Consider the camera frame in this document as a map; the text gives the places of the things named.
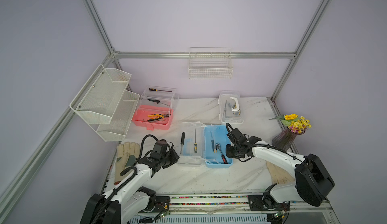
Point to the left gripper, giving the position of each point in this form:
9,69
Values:
174,158

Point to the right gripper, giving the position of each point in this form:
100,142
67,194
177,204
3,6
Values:
229,153

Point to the blue toolbox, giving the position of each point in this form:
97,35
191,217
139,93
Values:
207,137

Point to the white clear toolbox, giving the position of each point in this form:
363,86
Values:
230,108

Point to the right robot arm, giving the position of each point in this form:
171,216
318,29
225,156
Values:
312,182

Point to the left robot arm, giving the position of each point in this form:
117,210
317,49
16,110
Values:
127,184

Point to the ratchet wrench in blue box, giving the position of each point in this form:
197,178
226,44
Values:
218,147

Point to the screwdriver in blue lid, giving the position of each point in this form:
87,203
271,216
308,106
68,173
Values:
182,142

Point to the yellow black screwdriver blue box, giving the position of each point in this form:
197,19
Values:
195,142

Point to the left beige work glove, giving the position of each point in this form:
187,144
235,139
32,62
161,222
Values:
127,154

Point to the beige work glove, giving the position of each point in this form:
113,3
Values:
127,154
279,175

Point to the yellow pliers in pink box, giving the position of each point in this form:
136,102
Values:
157,117

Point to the pink toolbox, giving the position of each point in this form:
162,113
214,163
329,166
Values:
155,103

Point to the right beige work glove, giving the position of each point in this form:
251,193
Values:
279,175

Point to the lower white mesh shelf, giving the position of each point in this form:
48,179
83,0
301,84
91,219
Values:
117,129

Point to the white mesh shelf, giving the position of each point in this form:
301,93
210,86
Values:
117,129
98,100

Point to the flower vase bouquet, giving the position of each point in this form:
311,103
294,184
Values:
294,126

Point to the screwdriver in pink lid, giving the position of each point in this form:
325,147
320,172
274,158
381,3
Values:
159,90

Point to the upper white mesh shelf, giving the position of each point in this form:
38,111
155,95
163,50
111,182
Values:
98,100

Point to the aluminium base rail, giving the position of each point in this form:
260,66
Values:
211,204

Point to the white wire wall basket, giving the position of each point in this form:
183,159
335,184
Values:
210,63

